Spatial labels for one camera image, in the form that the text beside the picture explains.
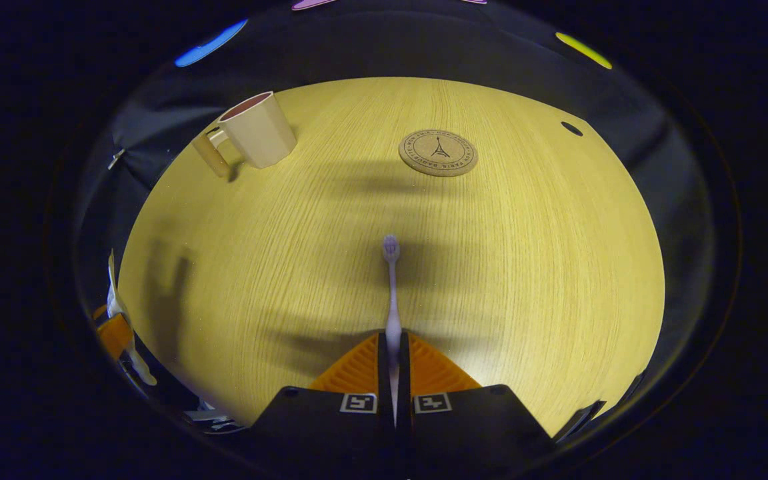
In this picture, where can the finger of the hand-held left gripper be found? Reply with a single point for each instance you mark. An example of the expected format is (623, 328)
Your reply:
(114, 333)

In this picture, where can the wooden desktop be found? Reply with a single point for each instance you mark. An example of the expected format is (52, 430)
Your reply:
(524, 266)

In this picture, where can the white toothpaste tube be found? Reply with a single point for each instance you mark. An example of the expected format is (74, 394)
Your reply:
(115, 300)

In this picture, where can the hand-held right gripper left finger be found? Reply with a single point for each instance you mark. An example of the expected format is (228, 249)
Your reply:
(384, 373)

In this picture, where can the white toothbrush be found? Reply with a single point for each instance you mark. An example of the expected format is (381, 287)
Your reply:
(392, 293)

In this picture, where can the white cloth clip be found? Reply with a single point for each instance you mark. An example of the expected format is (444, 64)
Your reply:
(116, 158)

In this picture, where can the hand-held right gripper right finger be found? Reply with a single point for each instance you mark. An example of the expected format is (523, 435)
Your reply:
(404, 373)

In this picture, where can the beige cup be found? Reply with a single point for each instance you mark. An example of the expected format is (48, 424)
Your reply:
(257, 133)

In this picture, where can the round cork coaster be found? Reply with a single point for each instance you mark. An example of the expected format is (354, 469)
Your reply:
(437, 156)

